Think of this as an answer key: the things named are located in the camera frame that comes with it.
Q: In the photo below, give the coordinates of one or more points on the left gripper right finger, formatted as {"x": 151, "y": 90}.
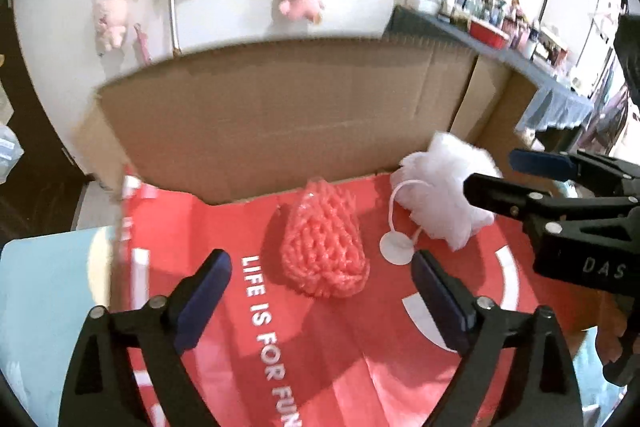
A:
{"x": 541, "y": 388}

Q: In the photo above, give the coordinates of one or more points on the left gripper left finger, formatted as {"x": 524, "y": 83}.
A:
{"x": 100, "y": 388}

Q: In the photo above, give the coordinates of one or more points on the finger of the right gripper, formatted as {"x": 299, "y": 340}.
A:
{"x": 587, "y": 169}
{"x": 521, "y": 202}

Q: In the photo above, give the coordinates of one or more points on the white mesh bath pouf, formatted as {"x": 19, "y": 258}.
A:
{"x": 430, "y": 186}

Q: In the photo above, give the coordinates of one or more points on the coral knitted scrunchie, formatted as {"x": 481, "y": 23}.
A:
{"x": 322, "y": 253}

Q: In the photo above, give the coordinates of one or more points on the turquoise fluffy table cloth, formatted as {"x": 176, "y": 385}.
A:
{"x": 48, "y": 285}

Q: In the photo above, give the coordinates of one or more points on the white wardrobe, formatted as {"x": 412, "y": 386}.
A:
{"x": 581, "y": 33}

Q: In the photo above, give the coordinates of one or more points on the red bowl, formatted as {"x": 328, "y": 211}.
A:
{"x": 488, "y": 34}

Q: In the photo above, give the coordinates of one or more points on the red cardboard box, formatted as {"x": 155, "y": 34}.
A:
{"x": 211, "y": 150}

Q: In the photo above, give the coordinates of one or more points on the red tipped metal rod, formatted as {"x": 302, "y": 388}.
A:
{"x": 175, "y": 43}

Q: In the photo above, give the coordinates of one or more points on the pink stick on wall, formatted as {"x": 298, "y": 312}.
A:
{"x": 142, "y": 40}

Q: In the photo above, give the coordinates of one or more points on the pink bunny plush on wall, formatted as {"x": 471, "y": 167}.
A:
{"x": 111, "y": 23}

